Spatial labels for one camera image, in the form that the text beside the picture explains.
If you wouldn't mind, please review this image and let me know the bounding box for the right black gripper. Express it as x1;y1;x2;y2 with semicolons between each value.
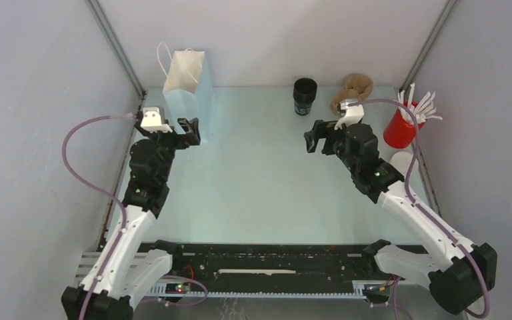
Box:
303;120;358;173

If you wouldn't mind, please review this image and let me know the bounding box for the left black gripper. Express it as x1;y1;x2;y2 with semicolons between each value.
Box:
135;118;200;182

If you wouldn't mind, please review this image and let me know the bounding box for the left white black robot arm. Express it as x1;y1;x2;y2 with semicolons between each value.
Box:
61;117;201;319

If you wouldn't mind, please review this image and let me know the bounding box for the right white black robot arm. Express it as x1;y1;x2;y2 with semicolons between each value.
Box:
304;120;497;318

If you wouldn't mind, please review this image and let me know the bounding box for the light blue paper bag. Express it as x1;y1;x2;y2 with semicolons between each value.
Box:
156;42;215;143

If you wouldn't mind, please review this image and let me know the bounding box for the black paper cup stack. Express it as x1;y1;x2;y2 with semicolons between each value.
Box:
293;77;318;116

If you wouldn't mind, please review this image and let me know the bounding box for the brown pulp cup carrier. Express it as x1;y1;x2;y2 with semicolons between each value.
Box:
330;73;374;115

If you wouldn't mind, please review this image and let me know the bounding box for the red cup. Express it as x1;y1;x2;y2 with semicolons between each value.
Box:
383;107;416;149

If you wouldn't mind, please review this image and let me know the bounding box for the white lid stack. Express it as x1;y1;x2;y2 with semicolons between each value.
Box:
389;151;418;177

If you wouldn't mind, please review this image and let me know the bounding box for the white wrapped straws bundle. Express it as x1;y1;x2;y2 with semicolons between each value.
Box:
397;83;443;127

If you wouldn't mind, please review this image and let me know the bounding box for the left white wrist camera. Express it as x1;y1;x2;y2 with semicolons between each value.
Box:
140;107;173;133

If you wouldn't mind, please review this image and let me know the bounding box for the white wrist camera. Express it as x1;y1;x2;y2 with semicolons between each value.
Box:
335;98;365;130
140;107;173;133

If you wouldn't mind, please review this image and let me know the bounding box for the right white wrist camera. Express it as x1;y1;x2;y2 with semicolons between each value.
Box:
335;98;365;130

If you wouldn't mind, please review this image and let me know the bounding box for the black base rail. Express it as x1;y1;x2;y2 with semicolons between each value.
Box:
75;241;429;305

